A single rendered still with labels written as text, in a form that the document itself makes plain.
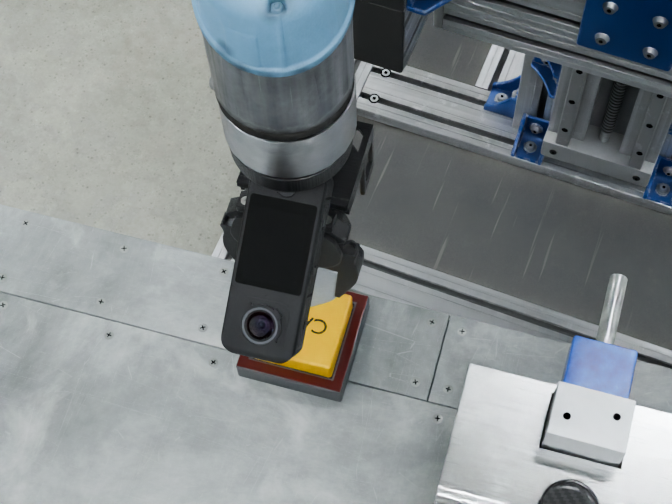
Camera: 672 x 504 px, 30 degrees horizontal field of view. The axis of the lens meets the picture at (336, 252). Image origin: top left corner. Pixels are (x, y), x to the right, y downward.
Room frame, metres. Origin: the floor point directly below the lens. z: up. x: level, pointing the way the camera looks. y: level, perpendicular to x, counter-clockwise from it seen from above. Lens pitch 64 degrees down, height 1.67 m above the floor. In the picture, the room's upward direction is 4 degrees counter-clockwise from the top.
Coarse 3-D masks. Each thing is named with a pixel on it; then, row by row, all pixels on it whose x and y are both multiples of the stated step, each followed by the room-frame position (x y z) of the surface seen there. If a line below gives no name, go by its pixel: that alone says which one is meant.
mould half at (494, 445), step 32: (480, 384) 0.28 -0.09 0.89; (512, 384) 0.28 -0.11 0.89; (544, 384) 0.28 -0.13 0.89; (480, 416) 0.26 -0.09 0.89; (512, 416) 0.26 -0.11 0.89; (544, 416) 0.26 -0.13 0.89; (640, 416) 0.25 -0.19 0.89; (448, 448) 0.24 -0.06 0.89; (480, 448) 0.24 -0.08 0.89; (512, 448) 0.24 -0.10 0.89; (640, 448) 0.23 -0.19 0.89; (448, 480) 0.22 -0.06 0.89; (480, 480) 0.22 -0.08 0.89; (512, 480) 0.22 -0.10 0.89; (544, 480) 0.22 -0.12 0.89; (576, 480) 0.21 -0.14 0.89; (608, 480) 0.21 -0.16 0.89; (640, 480) 0.21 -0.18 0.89
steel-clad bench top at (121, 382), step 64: (0, 256) 0.45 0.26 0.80; (64, 256) 0.44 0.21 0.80; (128, 256) 0.44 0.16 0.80; (192, 256) 0.44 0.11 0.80; (0, 320) 0.39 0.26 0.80; (64, 320) 0.39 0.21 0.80; (128, 320) 0.39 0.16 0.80; (192, 320) 0.38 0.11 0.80; (384, 320) 0.37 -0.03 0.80; (0, 384) 0.34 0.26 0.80; (64, 384) 0.34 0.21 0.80; (128, 384) 0.33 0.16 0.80; (192, 384) 0.33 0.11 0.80; (256, 384) 0.33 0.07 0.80; (384, 384) 0.32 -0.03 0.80; (448, 384) 0.32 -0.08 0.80; (640, 384) 0.31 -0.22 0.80; (0, 448) 0.29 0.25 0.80; (64, 448) 0.29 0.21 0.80; (128, 448) 0.29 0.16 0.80; (192, 448) 0.28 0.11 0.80; (256, 448) 0.28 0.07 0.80; (320, 448) 0.28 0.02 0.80; (384, 448) 0.27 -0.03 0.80
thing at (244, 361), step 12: (360, 300) 0.38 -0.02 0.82; (360, 312) 0.37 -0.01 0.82; (348, 336) 0.35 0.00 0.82; (348, 348) 0.34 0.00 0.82; (240, 360) 0.34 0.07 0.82; (252, 360) 0.34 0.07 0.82; (348, 360) 0.33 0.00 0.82; (264, 372) 0.33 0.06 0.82; (276, 372) 0.33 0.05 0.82; (288, 372) 0.33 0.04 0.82; (336, 372) 0.32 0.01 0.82; (312, 384) 0.32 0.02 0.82; (324, 384) 0.32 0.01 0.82; (336, 384) 0.32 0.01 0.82
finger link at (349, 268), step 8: (352, 240) 0.36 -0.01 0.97; (344, 248) 0.35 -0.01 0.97; (352, 248) 0.35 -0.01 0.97; (360, 248) 0.35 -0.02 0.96; (344, 256) 0.34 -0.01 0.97; (352, 256) 0.34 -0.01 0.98; (360, 256) 0.35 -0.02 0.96; (344, 264) 0.34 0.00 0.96; (352, 264) 0.34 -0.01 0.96; (360, 264) 0.35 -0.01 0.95; (344, 272) 0.34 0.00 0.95; (352, 272) 0.34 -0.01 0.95; (344, 280) 0.34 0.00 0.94; (352, 280) 0.34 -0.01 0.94; (336, 288) 0.35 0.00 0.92; (344, 288) 0.34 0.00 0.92; (336, 296) 0.35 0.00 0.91
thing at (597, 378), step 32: (608, 288) 0.34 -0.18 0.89; (608, 320) 0.32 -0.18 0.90; (576, 352) 0.30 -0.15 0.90; (608, 352) 0.29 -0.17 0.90; (576, 384) 0.27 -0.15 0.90; (608, 384) 0.27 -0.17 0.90; (576, 416) 0.25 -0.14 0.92; (608, 416) 0.25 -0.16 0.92; (544, 448) 0.24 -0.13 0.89; (576, 448) 0.23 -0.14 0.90; (608, 448) 0.23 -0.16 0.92
